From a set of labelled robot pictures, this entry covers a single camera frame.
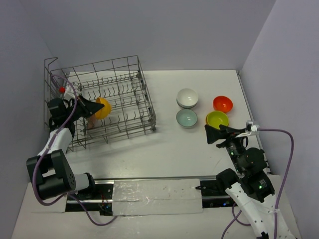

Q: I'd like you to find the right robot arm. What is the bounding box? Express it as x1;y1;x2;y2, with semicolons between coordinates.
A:
197;121;295;239

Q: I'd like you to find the grey wire dish rack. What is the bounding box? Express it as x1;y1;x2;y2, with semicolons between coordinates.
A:
44;55;156;151

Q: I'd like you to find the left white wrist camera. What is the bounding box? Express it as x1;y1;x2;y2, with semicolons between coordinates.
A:
58;85;75;100

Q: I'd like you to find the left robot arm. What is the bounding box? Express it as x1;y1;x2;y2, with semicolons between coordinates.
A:
26;95;104;201

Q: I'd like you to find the light blue ribbed bowl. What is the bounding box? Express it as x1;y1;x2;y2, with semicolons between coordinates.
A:
176;109;198;128

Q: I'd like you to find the red-orange bowl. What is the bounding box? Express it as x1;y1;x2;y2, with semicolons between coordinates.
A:
212;96;233;113

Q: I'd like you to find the yellow-orange bowl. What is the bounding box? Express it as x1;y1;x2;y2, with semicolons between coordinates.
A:
95;97;112;120

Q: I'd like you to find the lime green bowl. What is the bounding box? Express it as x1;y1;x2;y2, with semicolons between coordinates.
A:
208;111;229;129

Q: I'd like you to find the pink speckled bowl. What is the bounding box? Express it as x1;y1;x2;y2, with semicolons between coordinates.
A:
86;115;97;129

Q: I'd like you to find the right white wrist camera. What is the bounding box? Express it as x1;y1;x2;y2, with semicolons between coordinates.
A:
236;120;260;137

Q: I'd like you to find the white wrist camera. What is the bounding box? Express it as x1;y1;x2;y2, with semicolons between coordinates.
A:
236;120;260;137
58;85;75;100

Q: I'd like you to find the white patterned bowl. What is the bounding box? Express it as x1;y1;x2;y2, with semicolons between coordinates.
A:
176;88;199;109

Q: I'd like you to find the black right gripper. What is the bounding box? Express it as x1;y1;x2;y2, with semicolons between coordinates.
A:
204;123;246;172

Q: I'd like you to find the silver taped cover plate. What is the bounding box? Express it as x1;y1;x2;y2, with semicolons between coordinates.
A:
112;179;203;216

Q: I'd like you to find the black mounting rail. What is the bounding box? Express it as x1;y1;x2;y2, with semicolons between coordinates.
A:
66;178;233;216

